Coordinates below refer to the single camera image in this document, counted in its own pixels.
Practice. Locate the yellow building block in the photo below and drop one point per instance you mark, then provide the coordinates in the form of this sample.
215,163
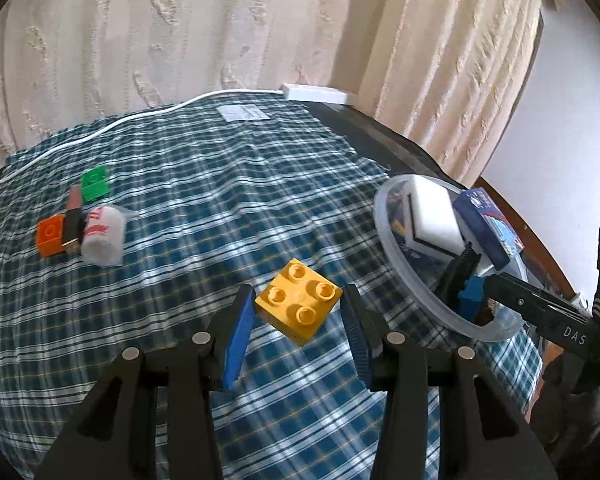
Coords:
295,305

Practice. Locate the white tissue packet red print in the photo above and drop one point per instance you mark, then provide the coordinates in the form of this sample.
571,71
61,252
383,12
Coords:
102,240

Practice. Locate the clear plastic bowl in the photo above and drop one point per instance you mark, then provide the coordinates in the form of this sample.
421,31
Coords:
420,290

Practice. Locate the orange building block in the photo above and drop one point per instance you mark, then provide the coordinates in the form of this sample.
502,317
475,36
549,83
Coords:
50,235

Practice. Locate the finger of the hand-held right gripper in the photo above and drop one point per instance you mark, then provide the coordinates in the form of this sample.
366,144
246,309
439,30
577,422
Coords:
457,270
530,300

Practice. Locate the beige curtain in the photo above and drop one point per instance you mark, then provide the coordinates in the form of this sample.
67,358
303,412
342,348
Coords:
180,25

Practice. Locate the blue building block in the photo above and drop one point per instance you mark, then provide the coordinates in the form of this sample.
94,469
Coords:
470,300

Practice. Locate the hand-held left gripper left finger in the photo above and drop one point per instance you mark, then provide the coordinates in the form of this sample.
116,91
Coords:
237,335

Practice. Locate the maroon and black stick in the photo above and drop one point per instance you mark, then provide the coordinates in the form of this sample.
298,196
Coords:
72,220

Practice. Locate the white sponge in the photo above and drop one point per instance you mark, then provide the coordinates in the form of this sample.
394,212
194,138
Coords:
430,210

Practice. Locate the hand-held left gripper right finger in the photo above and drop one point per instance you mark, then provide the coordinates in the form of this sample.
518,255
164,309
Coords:
355,330

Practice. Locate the white paper label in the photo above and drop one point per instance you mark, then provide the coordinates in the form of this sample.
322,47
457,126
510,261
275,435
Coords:
242,112

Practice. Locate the white power strip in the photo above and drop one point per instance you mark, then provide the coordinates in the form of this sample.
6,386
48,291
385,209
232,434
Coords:
320,94

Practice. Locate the blue plaid cloth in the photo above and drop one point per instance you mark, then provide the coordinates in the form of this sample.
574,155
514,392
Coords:
230,200

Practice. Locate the green building block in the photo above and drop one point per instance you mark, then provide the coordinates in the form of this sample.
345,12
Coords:
95,185

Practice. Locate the blue glove box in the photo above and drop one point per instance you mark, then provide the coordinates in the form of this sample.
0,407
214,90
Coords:
485,230

